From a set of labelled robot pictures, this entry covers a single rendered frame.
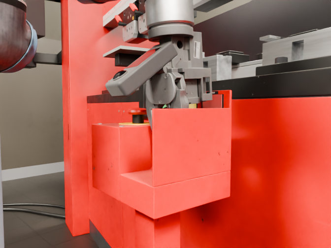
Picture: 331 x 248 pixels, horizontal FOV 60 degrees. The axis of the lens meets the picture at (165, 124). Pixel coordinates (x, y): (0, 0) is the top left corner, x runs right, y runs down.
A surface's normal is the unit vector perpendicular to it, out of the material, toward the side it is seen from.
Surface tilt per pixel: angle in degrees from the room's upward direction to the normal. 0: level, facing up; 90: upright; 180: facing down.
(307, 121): 90
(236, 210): 90
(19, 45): 102
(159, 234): 90
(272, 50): 90
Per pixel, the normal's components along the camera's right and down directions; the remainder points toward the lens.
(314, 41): -0.87, 0.03
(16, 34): 0.96, 0.11
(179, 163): 0.61, 0.05
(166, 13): -0.13, 0.12
